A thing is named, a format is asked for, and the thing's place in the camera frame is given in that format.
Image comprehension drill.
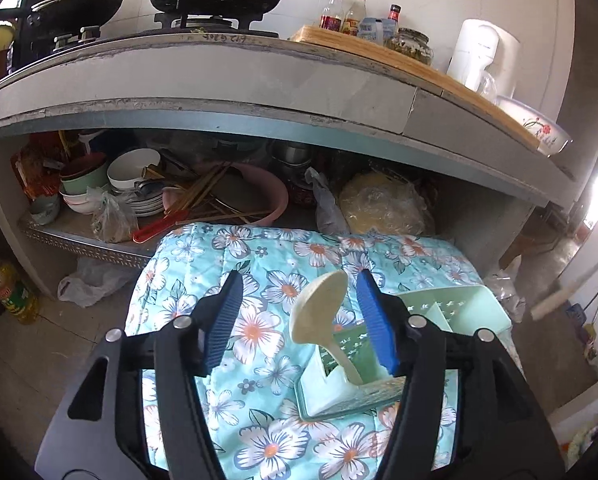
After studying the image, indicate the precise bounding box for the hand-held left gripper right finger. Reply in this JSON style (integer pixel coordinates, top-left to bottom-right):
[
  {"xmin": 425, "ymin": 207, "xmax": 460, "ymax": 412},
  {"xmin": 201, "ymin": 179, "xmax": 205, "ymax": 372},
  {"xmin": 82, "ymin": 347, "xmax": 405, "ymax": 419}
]
[{"xmin": 355, "ymin": 269, "xmax": 565, "ymax": 480}]

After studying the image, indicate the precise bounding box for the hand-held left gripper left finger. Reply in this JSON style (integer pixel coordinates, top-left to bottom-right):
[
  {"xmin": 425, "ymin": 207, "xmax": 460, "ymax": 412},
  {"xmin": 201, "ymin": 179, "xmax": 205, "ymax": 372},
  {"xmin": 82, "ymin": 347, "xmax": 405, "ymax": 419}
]
[{"xmin": 36, "ymin": 270, "xmax": 245, "ymax": 480}]

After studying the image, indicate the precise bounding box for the beige rice paddle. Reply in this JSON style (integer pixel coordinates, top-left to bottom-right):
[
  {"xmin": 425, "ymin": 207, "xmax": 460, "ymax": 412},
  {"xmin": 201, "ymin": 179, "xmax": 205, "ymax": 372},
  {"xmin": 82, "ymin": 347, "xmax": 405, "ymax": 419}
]
[{"xmin": 289, "ymin": 270, "xmax": 365, "ymax": 386}]

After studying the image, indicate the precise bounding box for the green perforated utensil holder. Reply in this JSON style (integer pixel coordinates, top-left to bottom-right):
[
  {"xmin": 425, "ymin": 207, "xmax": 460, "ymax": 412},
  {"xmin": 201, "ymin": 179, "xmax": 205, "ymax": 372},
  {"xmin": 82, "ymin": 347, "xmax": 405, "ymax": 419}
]
[{"xmin": 296, "ymin": 284, "xmax": 512, "ymax": 423}]

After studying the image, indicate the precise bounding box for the floral turquoise blanket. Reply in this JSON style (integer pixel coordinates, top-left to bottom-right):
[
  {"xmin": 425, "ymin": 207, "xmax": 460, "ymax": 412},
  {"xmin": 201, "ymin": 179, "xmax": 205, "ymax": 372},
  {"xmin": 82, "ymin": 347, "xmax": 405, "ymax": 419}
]
[{"xmin": 124, "ymin": 222, "xmax": 525, "ymax": 480}]

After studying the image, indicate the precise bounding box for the yellow bundle in plastic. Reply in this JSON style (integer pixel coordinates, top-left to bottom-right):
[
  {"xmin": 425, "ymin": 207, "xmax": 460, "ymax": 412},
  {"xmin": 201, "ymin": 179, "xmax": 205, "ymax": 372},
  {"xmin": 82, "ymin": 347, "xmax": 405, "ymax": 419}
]
[{"xmin": 339, "ymin": 170, "xmax": 430, "ymax": 236}]

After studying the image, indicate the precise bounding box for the crumpled clear plastic bag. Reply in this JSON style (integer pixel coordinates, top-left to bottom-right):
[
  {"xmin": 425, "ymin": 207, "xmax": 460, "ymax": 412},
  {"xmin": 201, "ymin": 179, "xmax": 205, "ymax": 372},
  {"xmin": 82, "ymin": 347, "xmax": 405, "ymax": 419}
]
[{"xmin": 306, "ymin": 167, "xmax": 350, "ymax": 233}]

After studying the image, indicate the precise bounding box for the pink plastic basin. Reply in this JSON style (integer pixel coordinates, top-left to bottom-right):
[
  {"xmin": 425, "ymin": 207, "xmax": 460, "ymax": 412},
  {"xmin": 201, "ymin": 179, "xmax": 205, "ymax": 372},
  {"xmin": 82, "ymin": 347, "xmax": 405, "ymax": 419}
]
[{"xmin": 161, "ymin": 162, "xmax": 290, "ymax": 226}]

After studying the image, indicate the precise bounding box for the bundle of chopsticks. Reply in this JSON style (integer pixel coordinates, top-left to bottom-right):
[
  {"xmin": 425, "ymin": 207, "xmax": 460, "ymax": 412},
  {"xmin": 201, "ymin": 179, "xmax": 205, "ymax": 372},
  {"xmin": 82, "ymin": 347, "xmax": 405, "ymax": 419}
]
[{"xmin": 166, "ymin": 162, "xmax": 235, "ymax": 216}]

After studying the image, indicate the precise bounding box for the white plastic bag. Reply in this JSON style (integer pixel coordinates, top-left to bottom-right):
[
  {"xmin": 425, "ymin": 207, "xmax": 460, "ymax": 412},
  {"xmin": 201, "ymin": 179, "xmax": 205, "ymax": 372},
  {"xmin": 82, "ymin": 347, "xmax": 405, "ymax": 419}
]
[{"xmin": 58, "ymin": 257, "xmax": 140, "ymax": 308}]

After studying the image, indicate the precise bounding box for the stack of white plates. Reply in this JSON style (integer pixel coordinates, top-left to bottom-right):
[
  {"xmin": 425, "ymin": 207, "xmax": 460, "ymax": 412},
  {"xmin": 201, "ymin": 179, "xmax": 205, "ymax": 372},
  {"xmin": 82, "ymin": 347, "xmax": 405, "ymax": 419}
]
[{"xmin": 111, "ymin": 187, "xmax": 166, "ymax": 218}]

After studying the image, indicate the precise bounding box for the plastic bag with contents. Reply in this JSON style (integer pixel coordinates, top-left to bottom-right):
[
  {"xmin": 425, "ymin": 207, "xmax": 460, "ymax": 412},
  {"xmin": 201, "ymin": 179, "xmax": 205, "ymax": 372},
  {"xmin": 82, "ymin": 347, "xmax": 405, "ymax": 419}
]
[{"xmin": 90, "ymin": 187, "xmax": 138, "ymax": 243}]

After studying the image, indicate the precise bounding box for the steel pot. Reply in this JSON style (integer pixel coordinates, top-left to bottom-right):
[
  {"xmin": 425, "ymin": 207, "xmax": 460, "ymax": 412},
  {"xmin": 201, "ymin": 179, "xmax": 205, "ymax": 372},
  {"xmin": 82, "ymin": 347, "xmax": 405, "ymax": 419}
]
[{"xmin": 271, "ymin": 140, "xmax": 315, "ymax": 171}]

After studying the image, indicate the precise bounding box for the white bowl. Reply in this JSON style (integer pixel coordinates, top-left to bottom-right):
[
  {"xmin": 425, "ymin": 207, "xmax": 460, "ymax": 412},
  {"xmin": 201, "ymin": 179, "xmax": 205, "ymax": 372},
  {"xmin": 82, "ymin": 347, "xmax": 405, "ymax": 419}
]
[{"xmin": 107, "ymin": 148, "xmax": 162, "ymax": 191}]

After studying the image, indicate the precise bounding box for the wooden table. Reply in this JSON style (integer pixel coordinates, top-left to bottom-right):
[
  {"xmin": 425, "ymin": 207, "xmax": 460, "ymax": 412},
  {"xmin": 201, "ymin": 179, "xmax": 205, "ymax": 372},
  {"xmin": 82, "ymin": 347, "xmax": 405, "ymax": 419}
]
[{"xmin": 499, "ymin": 202, "xmax": 582, "ymax": 271}]

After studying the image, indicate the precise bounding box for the green bowl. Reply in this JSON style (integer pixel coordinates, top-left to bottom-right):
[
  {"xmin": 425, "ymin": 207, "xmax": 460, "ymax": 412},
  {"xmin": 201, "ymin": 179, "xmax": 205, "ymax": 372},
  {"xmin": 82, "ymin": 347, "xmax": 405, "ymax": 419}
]
[{"xmin": 59, "ymin": 165, "xmax": 110, "ymax": 197}]

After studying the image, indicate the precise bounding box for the dark red bowl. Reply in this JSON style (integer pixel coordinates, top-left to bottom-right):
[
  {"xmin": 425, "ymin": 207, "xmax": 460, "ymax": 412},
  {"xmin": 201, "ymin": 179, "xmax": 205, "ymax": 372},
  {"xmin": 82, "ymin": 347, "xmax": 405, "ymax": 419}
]
[{"xmin": 61, "ymin": 152, "xmax": 107, "ymax": 178}]

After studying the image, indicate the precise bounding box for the small pale cup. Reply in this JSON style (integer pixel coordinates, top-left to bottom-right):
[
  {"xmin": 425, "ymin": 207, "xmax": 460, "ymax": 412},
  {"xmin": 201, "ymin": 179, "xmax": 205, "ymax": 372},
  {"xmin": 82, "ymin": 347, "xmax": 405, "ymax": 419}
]
[{"xmin": 29, "ymin": 195, "xmax": 60, "ymax": 225}]

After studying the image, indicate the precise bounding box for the cooking oil bottle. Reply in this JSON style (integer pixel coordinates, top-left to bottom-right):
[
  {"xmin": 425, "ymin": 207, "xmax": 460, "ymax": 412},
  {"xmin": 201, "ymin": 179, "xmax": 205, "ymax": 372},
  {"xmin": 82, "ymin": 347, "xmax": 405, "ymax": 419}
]
[{"xmin": 0, "ymin": 246, "xmax": 40, "ymax": 325}]

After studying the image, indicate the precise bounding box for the concrete kitchen counter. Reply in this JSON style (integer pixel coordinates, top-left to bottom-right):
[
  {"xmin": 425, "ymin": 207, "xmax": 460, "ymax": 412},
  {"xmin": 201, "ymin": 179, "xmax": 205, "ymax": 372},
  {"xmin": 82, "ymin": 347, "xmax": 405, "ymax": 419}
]
[{"xmin": 0, "ymin": 27, "xmax": 577, "ymax": 301}]

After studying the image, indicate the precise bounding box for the red snack packet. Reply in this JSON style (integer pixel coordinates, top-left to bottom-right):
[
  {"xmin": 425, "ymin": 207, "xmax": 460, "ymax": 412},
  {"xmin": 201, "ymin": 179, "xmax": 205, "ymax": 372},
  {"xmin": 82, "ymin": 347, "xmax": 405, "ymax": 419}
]
[{"xmin": 11, "ymin": 142, "xmax": 62, "ymax": 201}]

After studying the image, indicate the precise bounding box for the floral enamel bowl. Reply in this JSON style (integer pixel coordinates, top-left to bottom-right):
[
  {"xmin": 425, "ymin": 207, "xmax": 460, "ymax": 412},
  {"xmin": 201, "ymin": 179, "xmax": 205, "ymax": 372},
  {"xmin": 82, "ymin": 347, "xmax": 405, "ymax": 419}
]
[{"xmin": 496, "ymin": 95, "xmax": 572, "ymax": 157}]

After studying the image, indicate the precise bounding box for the wooden cutting board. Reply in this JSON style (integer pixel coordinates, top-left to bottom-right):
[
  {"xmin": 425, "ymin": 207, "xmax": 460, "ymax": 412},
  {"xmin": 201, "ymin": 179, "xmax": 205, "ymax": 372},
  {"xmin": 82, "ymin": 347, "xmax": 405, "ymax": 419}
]
[{"xmin": 289, "ymin": 25, "xmax": 542, "ymax": 151}]

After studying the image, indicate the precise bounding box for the glass pickle jar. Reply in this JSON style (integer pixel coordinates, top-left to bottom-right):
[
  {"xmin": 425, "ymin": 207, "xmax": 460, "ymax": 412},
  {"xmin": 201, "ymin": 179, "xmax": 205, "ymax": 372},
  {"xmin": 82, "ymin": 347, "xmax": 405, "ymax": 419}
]
[{"xmin": 385, "ymin": 27, "xmax": 435, "ymax": 67}]

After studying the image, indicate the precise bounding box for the blue white packet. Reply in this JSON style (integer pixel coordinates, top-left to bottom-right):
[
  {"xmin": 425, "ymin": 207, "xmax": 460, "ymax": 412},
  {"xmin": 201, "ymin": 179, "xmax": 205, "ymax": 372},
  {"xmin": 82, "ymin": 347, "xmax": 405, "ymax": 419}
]
[{"xmin": 357, "ymin": 17, "xmax": 385, "ymax": 43}]

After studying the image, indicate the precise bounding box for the white electric kettle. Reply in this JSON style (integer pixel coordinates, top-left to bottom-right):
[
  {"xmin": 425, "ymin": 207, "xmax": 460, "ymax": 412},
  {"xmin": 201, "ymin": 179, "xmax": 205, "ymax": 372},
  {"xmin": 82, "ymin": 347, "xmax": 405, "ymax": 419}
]
[{"xmin": 446, "ymin": 19, "xmax": 522, "ymax": 96}]

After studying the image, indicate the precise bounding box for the black gas stove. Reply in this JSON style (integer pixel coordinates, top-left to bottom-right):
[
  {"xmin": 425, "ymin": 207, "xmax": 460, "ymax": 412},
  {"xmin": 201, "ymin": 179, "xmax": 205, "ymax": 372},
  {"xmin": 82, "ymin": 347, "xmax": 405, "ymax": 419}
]
[{"xmin": 9, "ymin": 10, "xmax": 280, "ymax": 71}]

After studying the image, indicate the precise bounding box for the red cap dark bottle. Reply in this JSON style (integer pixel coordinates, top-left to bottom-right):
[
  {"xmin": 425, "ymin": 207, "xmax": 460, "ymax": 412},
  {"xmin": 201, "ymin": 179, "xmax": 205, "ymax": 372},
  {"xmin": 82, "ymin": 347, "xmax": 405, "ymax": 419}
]
[{"xmin": 383, "ymin": 4, "xmax": 402, "ymax": 36}]

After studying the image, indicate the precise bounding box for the yellow cap bottle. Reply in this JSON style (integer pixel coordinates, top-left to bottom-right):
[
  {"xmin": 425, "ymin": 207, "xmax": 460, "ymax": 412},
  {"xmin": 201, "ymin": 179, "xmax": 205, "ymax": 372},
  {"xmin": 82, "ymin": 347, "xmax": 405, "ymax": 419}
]
[{"xmin": 341, "ymin": 0, "xmax": 369, "ymax": 37}]

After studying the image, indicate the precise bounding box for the brown cap sauce bottle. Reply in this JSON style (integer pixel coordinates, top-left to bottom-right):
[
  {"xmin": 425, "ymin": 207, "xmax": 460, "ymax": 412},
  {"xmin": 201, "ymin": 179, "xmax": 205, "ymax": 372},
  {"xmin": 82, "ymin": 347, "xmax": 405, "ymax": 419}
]
[{"xmin": 320, "ymin": 0, "xmax": 346, "ymax": 31}]

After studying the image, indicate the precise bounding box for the black wok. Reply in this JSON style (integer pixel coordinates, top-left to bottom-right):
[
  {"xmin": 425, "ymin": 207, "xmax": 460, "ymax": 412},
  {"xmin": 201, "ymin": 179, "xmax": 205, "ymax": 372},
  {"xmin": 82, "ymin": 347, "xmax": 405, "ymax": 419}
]
[{"xmin": 31, "ymin": 0, "xmax": 126, "ymax": 28}]

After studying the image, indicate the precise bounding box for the red handled utensil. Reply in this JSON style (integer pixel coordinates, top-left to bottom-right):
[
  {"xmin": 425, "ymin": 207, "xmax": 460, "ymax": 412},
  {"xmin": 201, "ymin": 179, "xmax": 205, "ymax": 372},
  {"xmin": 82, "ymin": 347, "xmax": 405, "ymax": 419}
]
[{"xmin": 131, "ymin": 212, "xmax": 180, "ymax": 245}]

